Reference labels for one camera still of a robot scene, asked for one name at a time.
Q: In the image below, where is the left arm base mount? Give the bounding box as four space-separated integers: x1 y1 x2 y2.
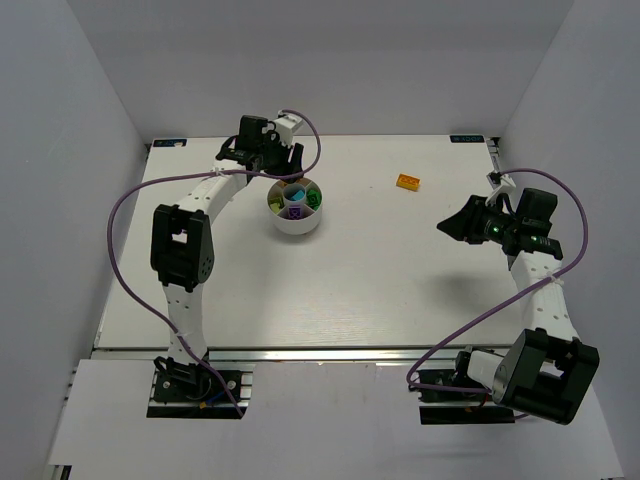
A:
146 356 251 420

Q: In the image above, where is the large cyan lego brick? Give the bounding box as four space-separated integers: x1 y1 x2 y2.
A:
283 185 306 202

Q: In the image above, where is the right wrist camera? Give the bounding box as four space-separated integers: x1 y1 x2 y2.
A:
485 171 516 206

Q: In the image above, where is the lime green lego brick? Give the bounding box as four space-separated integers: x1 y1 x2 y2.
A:
268 196 285 214

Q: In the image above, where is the dark green lego brick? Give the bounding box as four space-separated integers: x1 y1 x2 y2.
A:
306 189 322 211

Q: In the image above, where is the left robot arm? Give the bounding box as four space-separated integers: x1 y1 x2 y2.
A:
151 110 304 365

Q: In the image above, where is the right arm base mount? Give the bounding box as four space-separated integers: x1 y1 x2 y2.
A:
408 348 516 426

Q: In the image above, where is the orange lego brick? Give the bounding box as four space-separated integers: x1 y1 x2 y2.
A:
396 174 421 192

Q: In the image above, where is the purple lego brick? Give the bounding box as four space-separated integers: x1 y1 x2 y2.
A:
286 205 306 221

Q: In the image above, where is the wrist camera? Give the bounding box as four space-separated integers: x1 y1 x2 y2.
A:
485 171 516 206
273 110 304 147

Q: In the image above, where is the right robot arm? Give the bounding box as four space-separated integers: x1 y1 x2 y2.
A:
437 188 600 425

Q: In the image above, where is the right blue corner sticker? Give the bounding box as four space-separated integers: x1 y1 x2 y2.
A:
449 135 485 144

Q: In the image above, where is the left blue corner sticker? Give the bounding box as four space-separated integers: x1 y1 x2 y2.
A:
152 139 187 148

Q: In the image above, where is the white round divided container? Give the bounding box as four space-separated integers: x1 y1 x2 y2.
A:
266 180 323 236

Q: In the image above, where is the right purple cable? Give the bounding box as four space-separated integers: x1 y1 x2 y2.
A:
407 167 588 420

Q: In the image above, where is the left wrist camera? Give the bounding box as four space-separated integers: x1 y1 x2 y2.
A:
273 110 304 147

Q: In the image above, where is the blue corner sticker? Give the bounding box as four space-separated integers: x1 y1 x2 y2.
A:
449 135 485 144
152 139 187 148

